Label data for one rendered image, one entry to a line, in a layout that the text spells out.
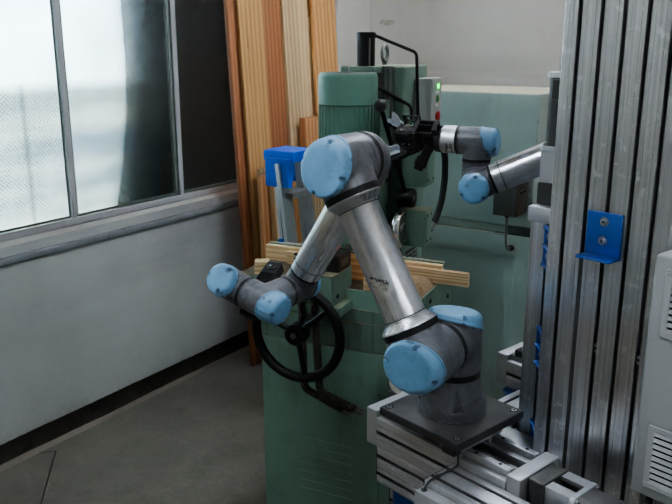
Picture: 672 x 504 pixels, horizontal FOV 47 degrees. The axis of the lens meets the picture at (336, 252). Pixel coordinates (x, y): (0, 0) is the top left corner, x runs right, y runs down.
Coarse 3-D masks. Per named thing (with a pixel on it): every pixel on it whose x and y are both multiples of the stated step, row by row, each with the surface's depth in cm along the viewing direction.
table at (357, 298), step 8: (288, 264) 249; (248, 272) 241; (352, 280) 232; (352, 288) 225; (360, 288) 225; (432, 288) 225; (440, 288) 231; (352, 296) 225; (360, 296) 224; (368, 296) 223; (424, 296) 218; (432, 296) 225; (440, 296) 232; (336, 304) 220; (344, 304) 220; (352, 304) 226; (360, 304) 224; (368, 304) 223; (376, 304) 222; (424, 304) 219; (432, 304) 226; (320, 312) 220; (344, 312) 221
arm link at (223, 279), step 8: (224, 264) 176; (216, 272) 175; (224, 272) 175; (232, 272) 174; (240, 272) 178; (208, 280) 176; (216, 280) 175; (224, 280) 174; (232, 280) 174; (240, 280) 175; (216, 288) 174; (224, 288) 173; (232, 288) 174; (224, 296) 176; (232, 296) 175
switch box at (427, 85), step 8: (424, 80) 245; (432, 80) 245; (440, 80) 251; (424, 88) 246; (432, 88) 245; (440, 88) 252; (424, 96) 247; (432, 96) 246; (440, 96) 253; (424, 104) 247; (432, 104) 247; (440, 104) 254; (424, 112) 248; (432, 112) 247; (440, 112) 255
